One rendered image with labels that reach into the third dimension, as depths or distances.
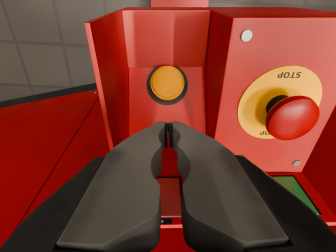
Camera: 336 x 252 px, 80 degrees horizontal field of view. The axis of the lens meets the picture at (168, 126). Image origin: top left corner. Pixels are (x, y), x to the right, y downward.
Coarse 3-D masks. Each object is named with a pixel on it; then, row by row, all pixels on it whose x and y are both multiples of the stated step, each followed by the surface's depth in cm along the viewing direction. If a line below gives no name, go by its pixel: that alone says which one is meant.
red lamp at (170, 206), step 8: (160, 184) 21; (168, 184) 21; (176, 184) 21; (160, 192) 20; (168, 192) 20; (176, 192) 20; (160, 200) 19; (168, 200) 19; (176, 200) 19; (168, 208) 19; (176, 208) 19; (168, 216) 18; (176, 216) 18
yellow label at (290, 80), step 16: (256, 80) 17; (272, 80) 17; (288, 80) 17; (304, 80) 17; (256, 96) 17; (272, 96) 17; (288, 96) 17; (320, 96) 17; (240, 112) 18; (256, 112) 18; (256, 128) 19
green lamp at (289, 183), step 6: (276, 180) 21; (282, 180) 21; (288, 180) 21; (294, 180) 21; (288, 186) 21; (294, 186) 21; (294, 192) 20; (300, 192) 20; (300, 198) 20; (306, 198) 20; (306, 204) 19; (312, 204) 19
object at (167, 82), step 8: (160, 72) 22; (168, 72) 22; (176, 72) 22; (152, 80) 22; (160, 80) 22; (168, 80) 22; (176, 80) 22; (152, 88) 22; (160, 88) 22; (168, 88) 22; (176, 88) 22; (160, 96) 22; (168, 96) 22; (176, 96) 22
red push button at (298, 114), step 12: (276, 96) 17; (300, 96) 15; (276, 108) 15; (288, 108) 15; (300, 108) 15; (312, 108) 15; (276, 120) 16; (288, 120) 15; (300, 120) 15; (312, 120) 15; (276, 132) 16; (288, 132) 16; (300, 132) 16
